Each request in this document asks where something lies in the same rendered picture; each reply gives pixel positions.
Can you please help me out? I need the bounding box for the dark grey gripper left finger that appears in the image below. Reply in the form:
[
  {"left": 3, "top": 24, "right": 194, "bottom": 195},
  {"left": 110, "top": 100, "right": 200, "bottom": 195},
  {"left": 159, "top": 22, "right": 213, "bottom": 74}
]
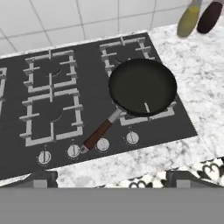
[{"left": 7, "top": 170, "right": 59, "bottom": 189}]

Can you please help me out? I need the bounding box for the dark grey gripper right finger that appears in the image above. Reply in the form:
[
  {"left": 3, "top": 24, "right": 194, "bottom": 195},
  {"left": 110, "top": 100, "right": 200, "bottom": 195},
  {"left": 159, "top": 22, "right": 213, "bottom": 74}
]
[{"left": 165, "top": 170, "right": 221, "bottom": 189}]

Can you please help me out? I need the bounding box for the black frying pan brown handle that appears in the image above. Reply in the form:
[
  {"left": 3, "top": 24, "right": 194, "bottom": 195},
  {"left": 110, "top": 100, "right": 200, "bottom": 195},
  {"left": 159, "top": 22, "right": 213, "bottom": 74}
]
[{"left": 80, "top": 58, "right": 179, "bottom": 155}]

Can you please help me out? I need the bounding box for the yellow oil bottle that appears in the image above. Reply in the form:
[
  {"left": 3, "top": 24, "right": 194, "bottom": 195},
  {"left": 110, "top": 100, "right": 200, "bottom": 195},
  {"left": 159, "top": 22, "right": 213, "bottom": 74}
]
[{"left": 176, "top": 0, "right": 203, "bottom": 39}]

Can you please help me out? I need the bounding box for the dark maroon bottle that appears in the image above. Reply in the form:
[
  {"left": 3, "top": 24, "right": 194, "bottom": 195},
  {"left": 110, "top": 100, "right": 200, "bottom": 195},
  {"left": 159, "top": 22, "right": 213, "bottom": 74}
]
[{"left": 196, "top": 1, "right": 224, "bottom": 34}]

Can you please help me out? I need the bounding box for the black gas hob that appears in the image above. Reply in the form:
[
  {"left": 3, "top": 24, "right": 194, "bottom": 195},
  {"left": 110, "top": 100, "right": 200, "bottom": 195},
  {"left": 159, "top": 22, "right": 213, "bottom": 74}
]
[{"left": 0, "top": 31, "right": 199, "bottom": 181}]

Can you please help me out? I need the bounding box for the silver hob knob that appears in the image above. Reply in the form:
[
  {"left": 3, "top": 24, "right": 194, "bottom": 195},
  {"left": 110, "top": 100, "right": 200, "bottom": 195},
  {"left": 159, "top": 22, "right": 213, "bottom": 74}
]
[
  {"left": 125, "top": 130, "right": 140, "bottom": 146},
  {"left": 96, "top": 137, "right": 111, "bottom": 152},
  {"left": 37, "top": 149, "right": 53, "bottom": 165},
  {"left": 66, "top": 143, "right": 81, "bottom": 159}
]

